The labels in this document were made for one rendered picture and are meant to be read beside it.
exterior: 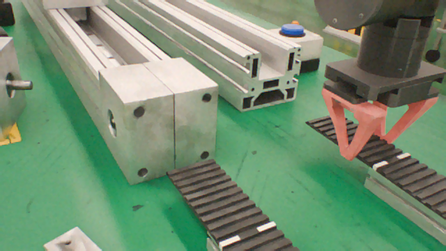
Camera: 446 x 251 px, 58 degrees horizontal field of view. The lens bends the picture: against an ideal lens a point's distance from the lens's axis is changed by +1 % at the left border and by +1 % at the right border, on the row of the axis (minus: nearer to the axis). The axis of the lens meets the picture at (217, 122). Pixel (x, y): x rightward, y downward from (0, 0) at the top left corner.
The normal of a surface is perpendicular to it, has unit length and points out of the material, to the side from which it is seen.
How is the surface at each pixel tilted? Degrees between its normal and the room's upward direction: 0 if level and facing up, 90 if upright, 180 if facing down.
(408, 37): 90
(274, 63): 90
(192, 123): 90
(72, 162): 0
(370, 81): 0
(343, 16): 90
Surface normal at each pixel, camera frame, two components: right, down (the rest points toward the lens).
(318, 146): 0.04, -0.87
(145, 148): 0.49, 0.44
